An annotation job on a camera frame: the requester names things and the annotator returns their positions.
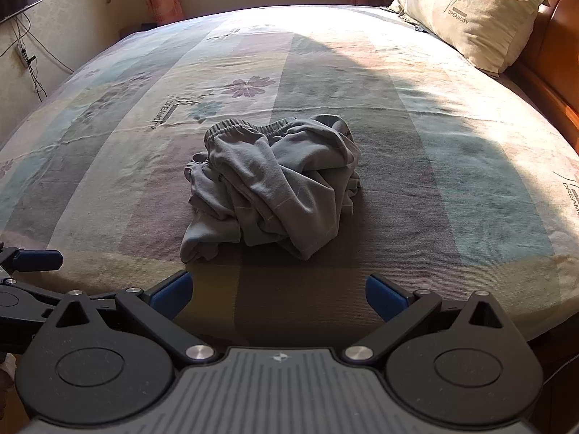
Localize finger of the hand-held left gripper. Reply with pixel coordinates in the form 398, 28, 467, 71
0, 244, 63, 276

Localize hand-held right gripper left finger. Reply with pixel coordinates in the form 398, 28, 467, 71
45, 270, 221, 367

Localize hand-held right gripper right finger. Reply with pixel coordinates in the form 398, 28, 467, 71
340, 274, 514, 365

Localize grey pants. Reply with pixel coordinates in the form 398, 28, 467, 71
180, 114, 363, 263

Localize person's left hand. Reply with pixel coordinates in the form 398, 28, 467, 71
0, 353, 19, 410

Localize bed with patchwork sheet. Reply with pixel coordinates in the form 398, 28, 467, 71
0, 4, 579, 342

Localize wooden headboard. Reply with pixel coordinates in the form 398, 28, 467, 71
479, 0, 579, 154

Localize large cream pillow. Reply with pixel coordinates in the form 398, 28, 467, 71
400, 0, 550, 75

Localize power strip with cables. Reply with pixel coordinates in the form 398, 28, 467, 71
0, 13, 75, 100

